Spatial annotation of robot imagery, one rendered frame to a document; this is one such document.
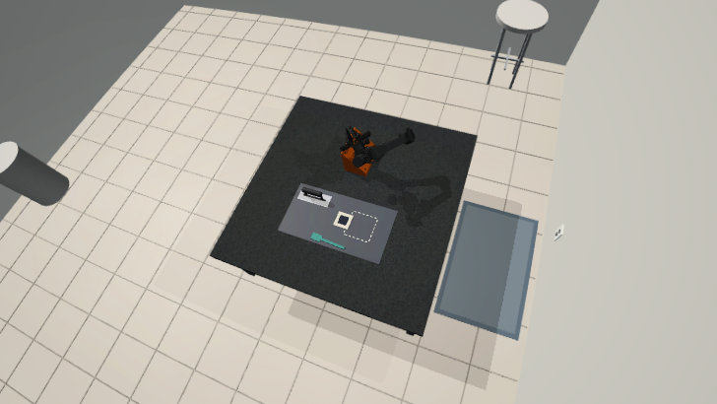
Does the cream square tile with dark rectangle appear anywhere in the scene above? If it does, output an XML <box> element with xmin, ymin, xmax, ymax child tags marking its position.
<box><xmin>333</xmin><ymin>211</ymin><xmax>353</xmax><ymax>230</ymax></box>

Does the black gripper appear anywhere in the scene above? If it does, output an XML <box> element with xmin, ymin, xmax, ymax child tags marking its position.
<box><xmin>340</xmin><ymin>126</ymin><xmax>371</xmax><ymax>155</ymax></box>

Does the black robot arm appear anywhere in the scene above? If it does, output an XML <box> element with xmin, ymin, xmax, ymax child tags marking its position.
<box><xmin>353</xmin><ymin>127</ymin><xmax>416</xmax><ymax>168</ymax></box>

